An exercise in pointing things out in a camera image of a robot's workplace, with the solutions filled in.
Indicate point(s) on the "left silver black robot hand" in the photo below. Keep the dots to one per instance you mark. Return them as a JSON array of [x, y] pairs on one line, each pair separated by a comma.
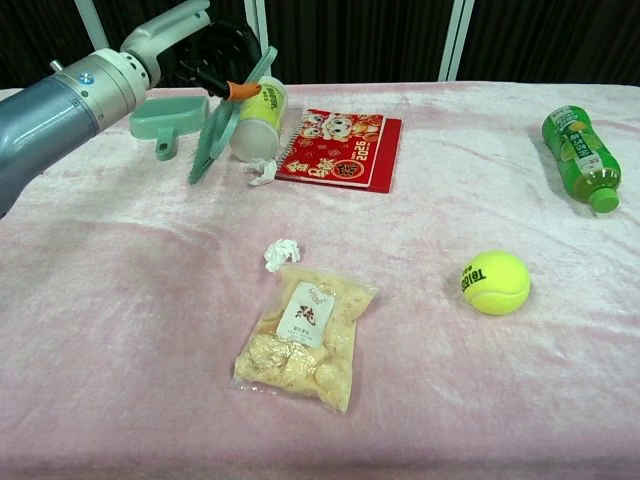
[[160, 35]]

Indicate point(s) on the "small teal broom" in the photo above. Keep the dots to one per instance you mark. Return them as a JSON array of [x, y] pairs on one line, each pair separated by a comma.
[[212, 135]]

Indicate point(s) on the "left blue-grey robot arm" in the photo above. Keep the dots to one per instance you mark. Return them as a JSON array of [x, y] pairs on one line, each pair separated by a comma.
[[50, 115]]

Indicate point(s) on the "teal dustpan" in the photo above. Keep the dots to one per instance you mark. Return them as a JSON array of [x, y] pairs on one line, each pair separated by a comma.
[[167, 115]]

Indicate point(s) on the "plain yellow tennis ball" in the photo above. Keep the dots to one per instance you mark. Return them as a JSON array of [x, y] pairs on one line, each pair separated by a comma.
[[257, 112]]

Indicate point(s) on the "tennis ball with black print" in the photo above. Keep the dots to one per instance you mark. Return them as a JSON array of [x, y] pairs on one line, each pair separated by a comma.
[[270, 97]]

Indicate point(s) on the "clear tennis ball tube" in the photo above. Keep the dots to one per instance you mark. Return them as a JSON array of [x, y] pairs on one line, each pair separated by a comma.
[[254, 140]]

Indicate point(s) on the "red spiral calendar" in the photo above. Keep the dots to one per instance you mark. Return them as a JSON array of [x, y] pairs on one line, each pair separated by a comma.
[[340, 150]]

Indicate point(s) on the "clear snack bag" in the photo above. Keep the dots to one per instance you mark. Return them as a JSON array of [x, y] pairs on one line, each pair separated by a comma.
[[305, 340]]

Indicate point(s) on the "loose yellow tennis ball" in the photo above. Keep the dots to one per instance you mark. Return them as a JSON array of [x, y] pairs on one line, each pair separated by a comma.
[[497, 285]]

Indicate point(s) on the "green tea bottle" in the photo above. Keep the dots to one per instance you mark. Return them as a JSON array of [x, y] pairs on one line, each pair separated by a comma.
[[580, 150]]

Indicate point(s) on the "pink velvet tablecloth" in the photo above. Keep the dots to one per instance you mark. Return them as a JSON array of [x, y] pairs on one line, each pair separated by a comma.
[[450, 375]]

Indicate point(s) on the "white partition post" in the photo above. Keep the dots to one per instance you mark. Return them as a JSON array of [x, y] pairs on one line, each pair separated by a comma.
[[456, 40], [87, 20], [257, 30]]

